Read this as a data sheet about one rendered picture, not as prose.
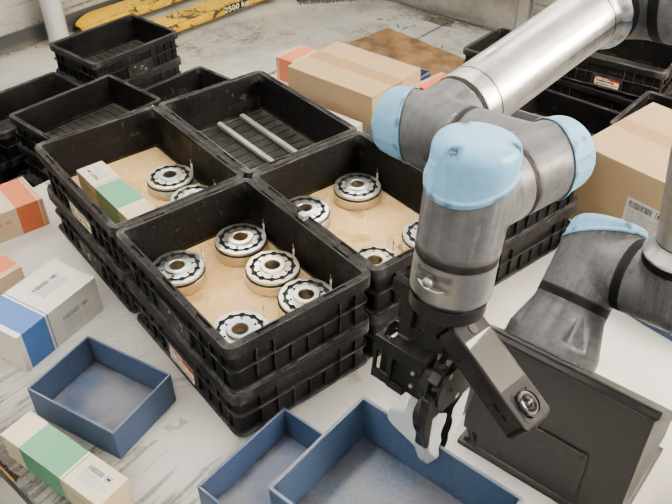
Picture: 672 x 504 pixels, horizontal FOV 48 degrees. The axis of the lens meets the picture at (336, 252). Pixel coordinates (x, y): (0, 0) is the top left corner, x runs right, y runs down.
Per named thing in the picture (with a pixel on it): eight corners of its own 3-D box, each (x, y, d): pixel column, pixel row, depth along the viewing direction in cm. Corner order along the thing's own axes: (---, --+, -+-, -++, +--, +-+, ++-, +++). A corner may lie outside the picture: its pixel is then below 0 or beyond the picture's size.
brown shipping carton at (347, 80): (417, 120, 220) (421, 68, 210) (371, 150, 207) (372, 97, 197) (338, 90, 236) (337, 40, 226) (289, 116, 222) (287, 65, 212)
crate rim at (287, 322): (374, 284, 133) (375, 273, 131) (228, 363, 118) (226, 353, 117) (248, 185, 157) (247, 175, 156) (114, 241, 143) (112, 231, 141)
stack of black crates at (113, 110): (131, 179, 298) (109, 73, 270) (181, 208, 283) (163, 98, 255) (41, 226, 275) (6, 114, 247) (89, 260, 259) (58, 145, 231)
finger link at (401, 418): (392, 436, 83) (404, 371, 78) (437, 466, 80) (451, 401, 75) (374, 451, 81) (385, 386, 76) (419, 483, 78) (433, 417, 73)
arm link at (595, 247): (556, 289, 129) (591, 217, 129) (630, 322, 121) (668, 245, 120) (528, 273, 120) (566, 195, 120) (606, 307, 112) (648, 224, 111)
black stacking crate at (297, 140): (358, 174, 178) (359, 131, 171) (252, 221, 164) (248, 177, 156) (263, 111, 202) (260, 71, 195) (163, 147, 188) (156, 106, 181)
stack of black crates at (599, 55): (665, 155, 309) (698, 47, 281) (630, 190, 290) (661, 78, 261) (570, 122, 331) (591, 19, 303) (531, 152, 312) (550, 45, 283)
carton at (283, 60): (339, 79, 241) (339, 57, 236) (314, 93, 234) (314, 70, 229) (302, 66, 249) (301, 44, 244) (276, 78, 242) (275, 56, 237)
